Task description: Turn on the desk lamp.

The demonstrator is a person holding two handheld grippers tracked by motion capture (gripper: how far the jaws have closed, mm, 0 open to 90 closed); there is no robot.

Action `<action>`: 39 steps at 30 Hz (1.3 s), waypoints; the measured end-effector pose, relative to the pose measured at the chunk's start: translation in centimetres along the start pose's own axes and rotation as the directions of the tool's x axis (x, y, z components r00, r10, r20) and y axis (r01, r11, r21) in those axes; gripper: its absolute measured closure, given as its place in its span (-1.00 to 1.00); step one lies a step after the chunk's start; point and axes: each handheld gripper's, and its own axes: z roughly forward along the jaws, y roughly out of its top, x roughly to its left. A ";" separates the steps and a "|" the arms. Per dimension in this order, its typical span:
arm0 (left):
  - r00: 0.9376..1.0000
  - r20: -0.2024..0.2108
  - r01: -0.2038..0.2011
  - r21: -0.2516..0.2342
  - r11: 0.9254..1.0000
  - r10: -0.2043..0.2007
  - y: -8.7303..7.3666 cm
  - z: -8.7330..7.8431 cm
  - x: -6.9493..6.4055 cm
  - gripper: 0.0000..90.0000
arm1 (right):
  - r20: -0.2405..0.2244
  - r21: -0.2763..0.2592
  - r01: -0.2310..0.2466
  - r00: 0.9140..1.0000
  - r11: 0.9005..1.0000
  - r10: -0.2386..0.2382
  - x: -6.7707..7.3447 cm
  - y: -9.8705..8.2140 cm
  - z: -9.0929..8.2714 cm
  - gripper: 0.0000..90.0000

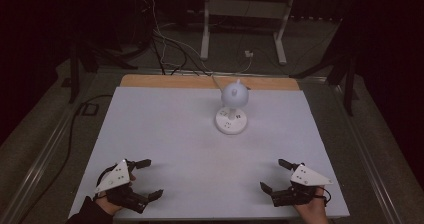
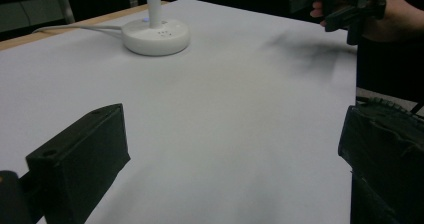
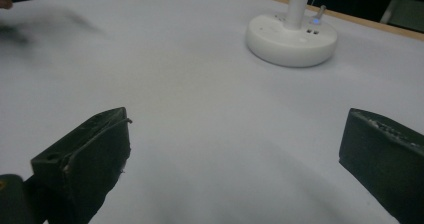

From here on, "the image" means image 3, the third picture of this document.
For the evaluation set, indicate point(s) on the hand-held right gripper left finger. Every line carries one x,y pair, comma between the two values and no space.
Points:
90,157

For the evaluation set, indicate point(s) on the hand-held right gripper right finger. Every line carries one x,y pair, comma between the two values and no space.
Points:
383,157

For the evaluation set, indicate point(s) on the white round lamp base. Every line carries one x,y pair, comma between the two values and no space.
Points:
293,39

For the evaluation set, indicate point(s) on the metal stand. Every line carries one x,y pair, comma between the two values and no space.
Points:
401,9

